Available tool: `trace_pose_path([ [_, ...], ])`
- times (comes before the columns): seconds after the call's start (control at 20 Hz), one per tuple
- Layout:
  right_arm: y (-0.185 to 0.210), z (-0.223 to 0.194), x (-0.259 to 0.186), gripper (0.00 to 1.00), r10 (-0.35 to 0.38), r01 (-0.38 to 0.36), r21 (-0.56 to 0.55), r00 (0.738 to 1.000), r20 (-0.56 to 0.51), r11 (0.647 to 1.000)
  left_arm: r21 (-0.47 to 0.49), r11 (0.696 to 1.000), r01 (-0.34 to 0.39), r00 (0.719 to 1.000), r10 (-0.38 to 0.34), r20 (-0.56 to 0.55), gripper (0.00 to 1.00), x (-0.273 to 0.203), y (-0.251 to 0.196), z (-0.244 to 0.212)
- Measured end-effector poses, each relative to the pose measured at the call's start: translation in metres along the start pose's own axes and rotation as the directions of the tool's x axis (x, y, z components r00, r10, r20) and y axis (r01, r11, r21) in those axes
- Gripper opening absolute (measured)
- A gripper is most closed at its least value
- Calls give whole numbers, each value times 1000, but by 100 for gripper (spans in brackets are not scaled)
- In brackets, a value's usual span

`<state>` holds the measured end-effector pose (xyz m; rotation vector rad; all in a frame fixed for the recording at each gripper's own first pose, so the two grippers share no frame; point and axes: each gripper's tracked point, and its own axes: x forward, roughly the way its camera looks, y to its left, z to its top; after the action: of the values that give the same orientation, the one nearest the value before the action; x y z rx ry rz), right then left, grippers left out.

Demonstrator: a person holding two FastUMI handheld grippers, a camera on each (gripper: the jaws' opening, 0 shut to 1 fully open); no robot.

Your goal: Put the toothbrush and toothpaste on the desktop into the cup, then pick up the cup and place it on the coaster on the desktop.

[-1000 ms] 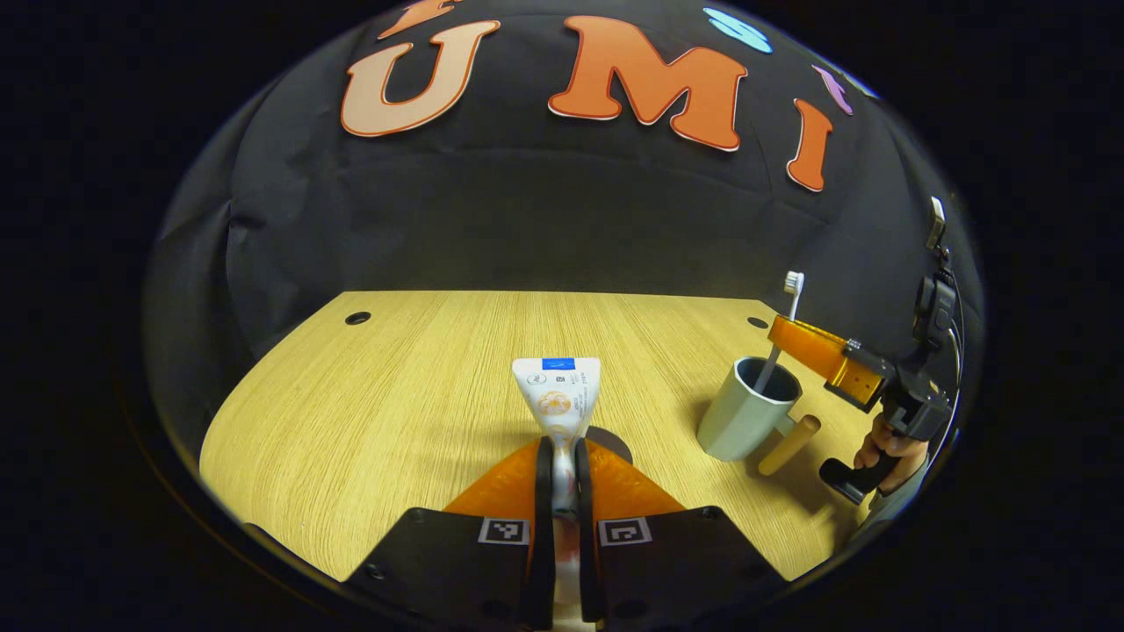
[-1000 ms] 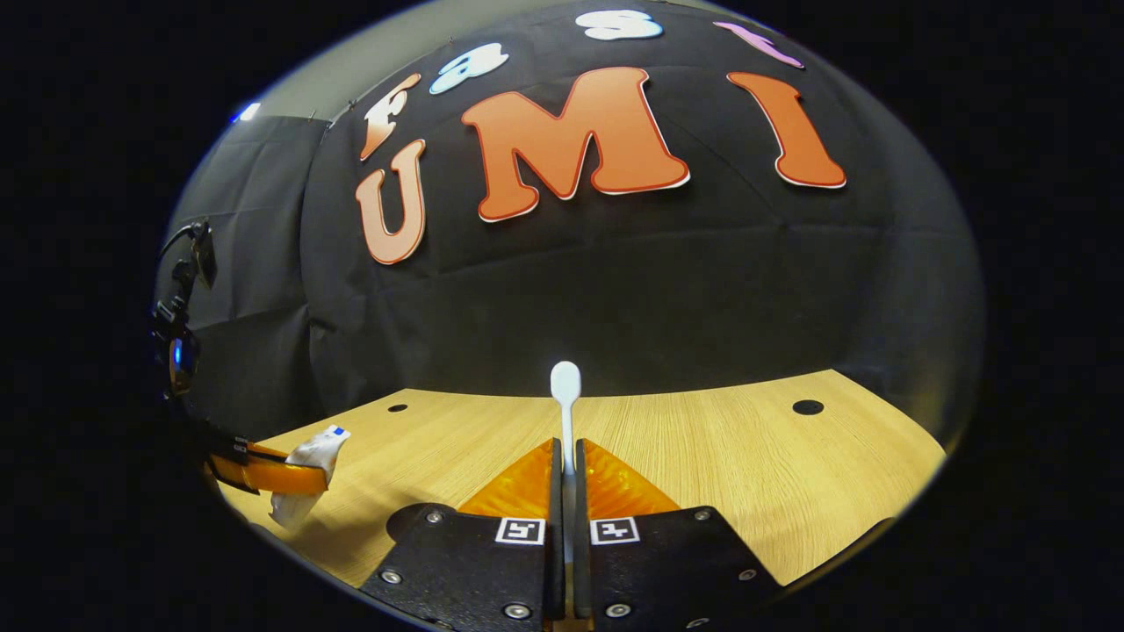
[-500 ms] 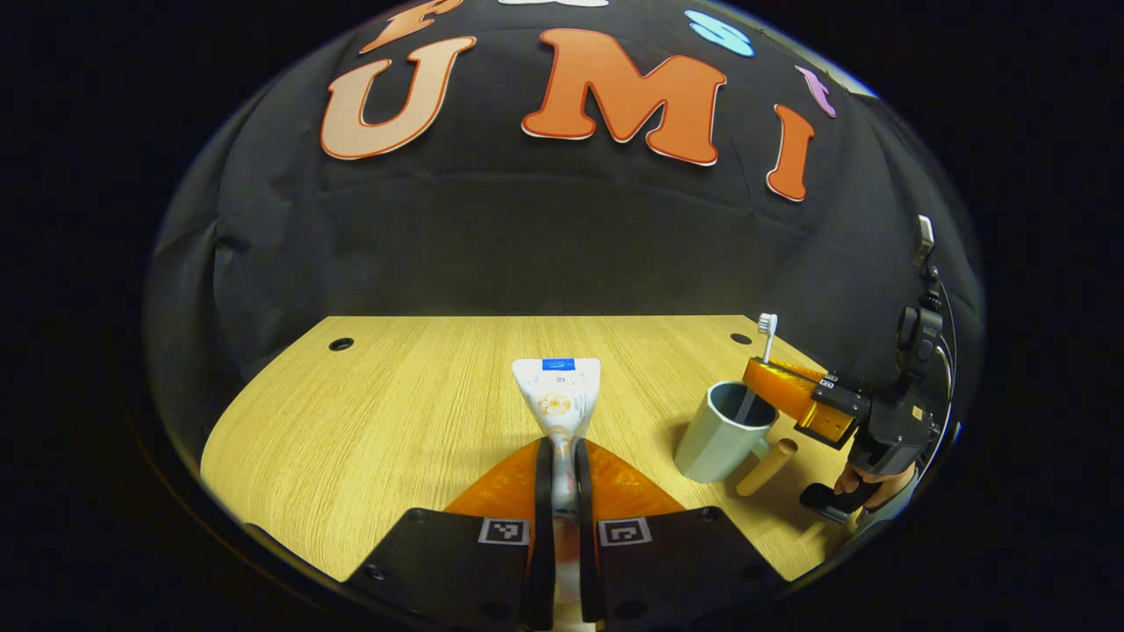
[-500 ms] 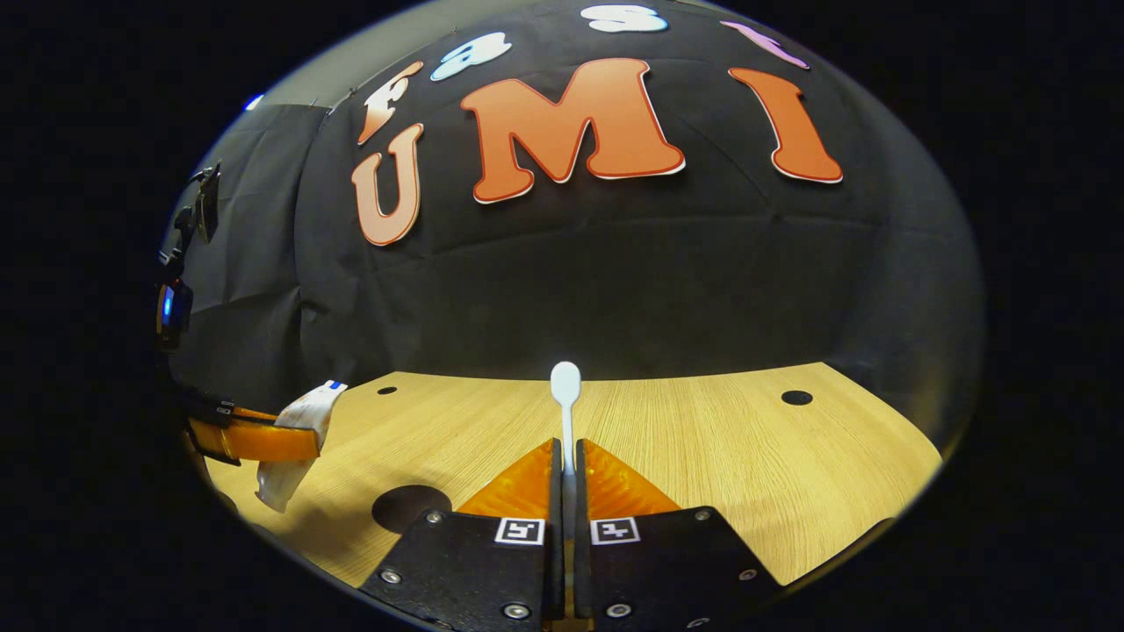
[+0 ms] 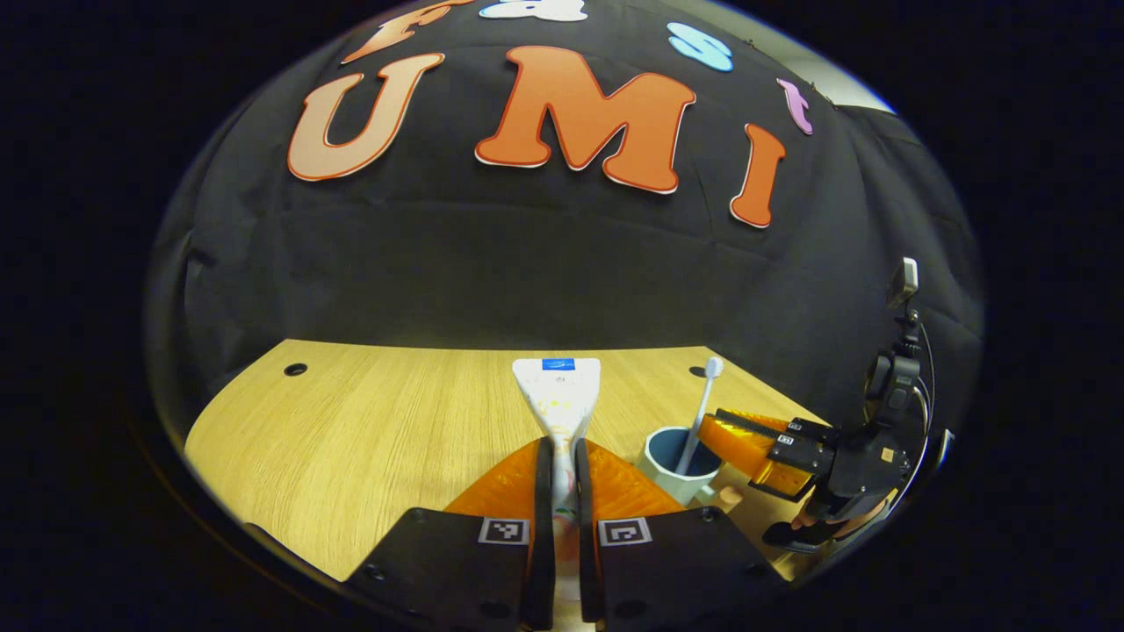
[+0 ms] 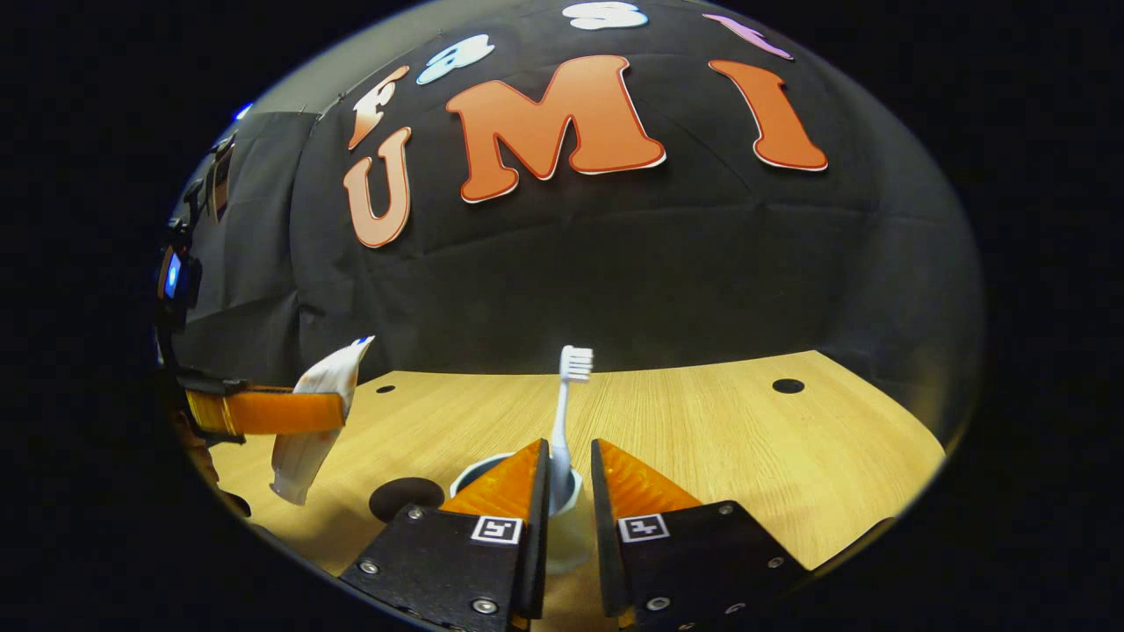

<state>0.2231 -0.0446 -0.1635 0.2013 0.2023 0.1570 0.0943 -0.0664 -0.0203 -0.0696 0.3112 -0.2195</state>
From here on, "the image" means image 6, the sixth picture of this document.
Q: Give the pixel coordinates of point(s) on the light wooden desktop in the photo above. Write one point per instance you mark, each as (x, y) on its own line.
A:
(773, 456)

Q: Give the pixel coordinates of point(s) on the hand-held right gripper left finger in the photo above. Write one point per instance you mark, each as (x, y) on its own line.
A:
(536, 570)

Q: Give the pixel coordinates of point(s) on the white toothbrush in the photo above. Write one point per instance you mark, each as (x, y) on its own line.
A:
(575, 362)

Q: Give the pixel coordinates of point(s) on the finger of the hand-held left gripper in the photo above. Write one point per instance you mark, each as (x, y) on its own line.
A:
(281, 412)

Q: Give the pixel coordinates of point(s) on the white toothpaste tube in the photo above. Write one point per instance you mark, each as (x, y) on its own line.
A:
(320, 377)

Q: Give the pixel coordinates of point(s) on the black backdrop cloth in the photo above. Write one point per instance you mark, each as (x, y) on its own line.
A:
(615, 263)

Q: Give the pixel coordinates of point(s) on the dark brown round coaster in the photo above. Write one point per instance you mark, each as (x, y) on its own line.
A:
(399, 500)

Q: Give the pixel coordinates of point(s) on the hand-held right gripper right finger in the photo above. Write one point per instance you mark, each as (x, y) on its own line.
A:
(606, 562)

